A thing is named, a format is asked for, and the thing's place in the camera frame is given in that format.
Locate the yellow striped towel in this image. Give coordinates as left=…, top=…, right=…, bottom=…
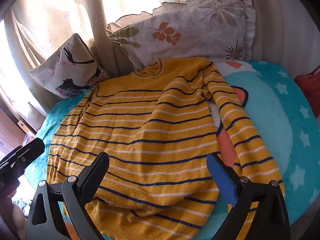
left=47, top=57, right=285, bottom=240

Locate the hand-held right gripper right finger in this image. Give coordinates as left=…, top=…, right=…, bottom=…
left=207, top=153, right=290, bottom=240

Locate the beige curtain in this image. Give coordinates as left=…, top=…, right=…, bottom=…
left=0, top=0, right=190, bottom=125

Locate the wooden furniture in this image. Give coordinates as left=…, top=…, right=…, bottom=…
left=0, top=105, right=33, bottom=160

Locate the bird print cushion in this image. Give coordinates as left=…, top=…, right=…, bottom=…
left=29, top=33, right=112, bottom=100

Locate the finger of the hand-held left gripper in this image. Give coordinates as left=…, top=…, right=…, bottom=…
left=0, top=138, right=45, bottom=174

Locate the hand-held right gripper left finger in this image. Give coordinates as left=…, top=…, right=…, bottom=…
left=26, top=152, right=110, bottom=240

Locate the leaf print pillow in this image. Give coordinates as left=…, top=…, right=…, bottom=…
left=105, top=0, right=258, bottom=70

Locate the red bag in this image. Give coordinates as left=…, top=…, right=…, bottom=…
left=294, top=65, right=320, bottom=117

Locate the teal cartoon blanket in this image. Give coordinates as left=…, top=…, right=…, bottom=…
left=25, top=60, right=320, bottom=240

